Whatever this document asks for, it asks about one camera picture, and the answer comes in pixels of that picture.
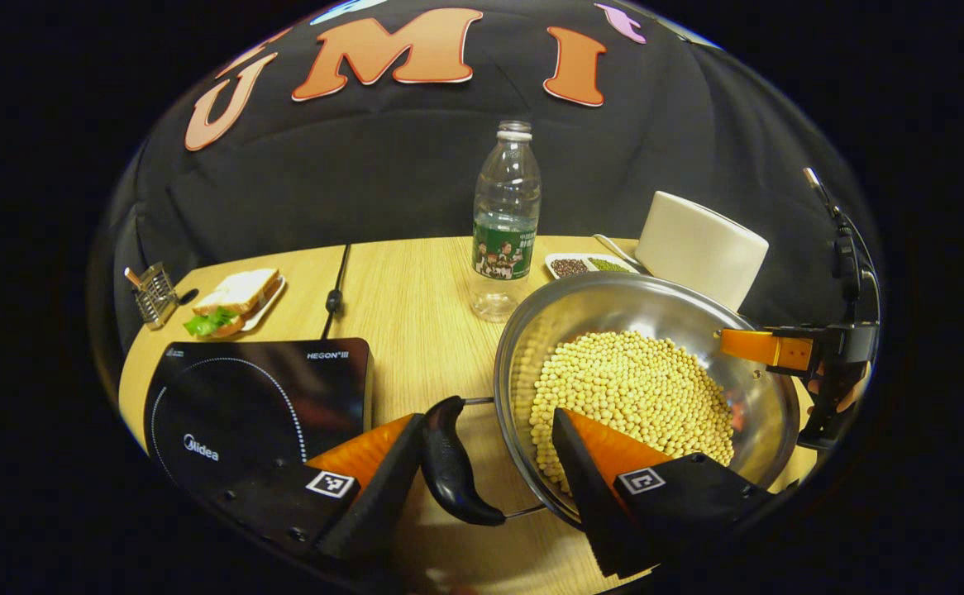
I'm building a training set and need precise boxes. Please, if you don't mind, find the pile of yellow soybeans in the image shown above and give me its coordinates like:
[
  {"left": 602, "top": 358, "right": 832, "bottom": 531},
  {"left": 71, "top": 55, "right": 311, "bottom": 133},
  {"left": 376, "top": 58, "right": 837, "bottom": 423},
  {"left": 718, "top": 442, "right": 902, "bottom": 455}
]
[{"left": 529, "top": 331, "right": 736, "bottom": 497}]

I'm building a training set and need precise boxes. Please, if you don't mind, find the black cable with connector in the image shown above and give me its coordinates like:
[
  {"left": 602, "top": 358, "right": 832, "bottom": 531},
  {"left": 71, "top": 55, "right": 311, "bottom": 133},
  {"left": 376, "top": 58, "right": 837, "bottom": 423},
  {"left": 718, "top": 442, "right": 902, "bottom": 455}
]
[{"left": 803, "top": 168, "right": 881, "bottom": 327}]

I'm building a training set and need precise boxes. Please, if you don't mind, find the sandwich with lettuce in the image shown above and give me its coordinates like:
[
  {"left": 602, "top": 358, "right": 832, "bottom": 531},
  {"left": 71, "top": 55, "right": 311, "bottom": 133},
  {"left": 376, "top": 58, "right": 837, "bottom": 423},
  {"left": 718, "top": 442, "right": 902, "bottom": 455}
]
[{"left": 183, "top": 267, "right": 282, "bottom": 338}]

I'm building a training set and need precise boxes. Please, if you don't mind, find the white toaster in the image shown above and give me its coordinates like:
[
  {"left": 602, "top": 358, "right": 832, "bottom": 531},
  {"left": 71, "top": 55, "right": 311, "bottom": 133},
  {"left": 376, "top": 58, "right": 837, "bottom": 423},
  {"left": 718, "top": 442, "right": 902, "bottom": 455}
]
[{"left": 633, "top": 190, "right": 771, "bottom": 313}]

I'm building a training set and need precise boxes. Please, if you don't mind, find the white sandwich plate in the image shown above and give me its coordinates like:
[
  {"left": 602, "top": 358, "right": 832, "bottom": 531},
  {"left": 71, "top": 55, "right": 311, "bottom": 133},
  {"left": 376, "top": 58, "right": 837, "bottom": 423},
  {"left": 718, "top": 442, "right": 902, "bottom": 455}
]
[{"left": 238, "top": 274, "right": 287, "bottom": 333}]

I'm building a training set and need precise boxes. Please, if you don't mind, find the steel pot with black handle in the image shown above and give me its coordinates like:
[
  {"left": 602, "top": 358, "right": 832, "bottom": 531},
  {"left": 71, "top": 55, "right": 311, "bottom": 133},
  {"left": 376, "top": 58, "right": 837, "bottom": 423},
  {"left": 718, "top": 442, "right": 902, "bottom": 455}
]
[{"left": 420, "top": 271, "right": 802, "bottom": 530}]

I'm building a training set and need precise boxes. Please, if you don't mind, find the white divided bean dish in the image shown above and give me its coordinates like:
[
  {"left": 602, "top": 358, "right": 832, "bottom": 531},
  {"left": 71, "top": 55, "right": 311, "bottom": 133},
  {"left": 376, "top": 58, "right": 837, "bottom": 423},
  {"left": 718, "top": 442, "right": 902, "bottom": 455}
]
[{"left": 544, "top": 252, "right": 640, "bottom": 280}]

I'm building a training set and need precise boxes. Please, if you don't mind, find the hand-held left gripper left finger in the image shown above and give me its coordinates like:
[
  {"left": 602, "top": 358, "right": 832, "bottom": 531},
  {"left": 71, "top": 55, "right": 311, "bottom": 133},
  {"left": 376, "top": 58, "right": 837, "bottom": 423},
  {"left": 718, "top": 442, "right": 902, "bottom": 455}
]
[{"left": 201, "top": 412, "right": 429, "bottom": 571}]

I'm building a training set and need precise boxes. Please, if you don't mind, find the black cooktop cable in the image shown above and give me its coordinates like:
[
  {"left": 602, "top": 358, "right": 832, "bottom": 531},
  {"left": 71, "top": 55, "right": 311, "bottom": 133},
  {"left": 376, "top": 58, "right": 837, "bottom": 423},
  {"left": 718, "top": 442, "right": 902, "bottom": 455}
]
[{"left": 319, "top": 242, "right": 353, "bottom": 340}]

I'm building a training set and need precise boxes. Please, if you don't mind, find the metal wire utensil holder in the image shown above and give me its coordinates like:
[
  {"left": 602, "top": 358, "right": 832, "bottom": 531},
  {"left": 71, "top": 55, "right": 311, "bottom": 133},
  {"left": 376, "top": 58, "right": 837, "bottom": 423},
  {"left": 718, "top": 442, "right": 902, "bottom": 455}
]
[{"left": 124, "top": 262, "right": 179, "bottom": 330}]

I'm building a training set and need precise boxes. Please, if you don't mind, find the black induction cooktop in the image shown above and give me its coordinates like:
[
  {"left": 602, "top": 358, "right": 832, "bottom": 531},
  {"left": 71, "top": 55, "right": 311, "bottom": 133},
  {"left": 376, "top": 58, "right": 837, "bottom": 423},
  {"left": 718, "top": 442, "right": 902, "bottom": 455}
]
[{"left": 143, "top": 336, "right": 375, "bottom": 513}]

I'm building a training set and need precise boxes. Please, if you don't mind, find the clear plastic water bottle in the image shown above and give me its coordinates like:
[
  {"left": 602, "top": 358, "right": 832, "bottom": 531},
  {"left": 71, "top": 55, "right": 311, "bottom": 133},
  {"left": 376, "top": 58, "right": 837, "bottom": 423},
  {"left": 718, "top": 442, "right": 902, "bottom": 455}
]
[{"left": 470, "top": 120, "right": 543, "bottom": 323}]

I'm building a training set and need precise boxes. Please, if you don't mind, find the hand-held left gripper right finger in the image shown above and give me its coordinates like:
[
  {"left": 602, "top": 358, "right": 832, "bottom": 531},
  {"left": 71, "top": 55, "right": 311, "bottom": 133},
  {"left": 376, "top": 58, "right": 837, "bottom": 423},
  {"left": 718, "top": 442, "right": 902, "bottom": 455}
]
[{"left": 550, "top": 407, "right": 780, "bottom": 579}]

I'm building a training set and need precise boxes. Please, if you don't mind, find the white toaster cable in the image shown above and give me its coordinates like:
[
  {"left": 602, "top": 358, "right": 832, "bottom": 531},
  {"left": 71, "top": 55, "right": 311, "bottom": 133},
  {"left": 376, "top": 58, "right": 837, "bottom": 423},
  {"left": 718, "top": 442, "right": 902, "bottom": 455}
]
[{"left": 594, "top": 234, "right": 648, "bottom": 274}]

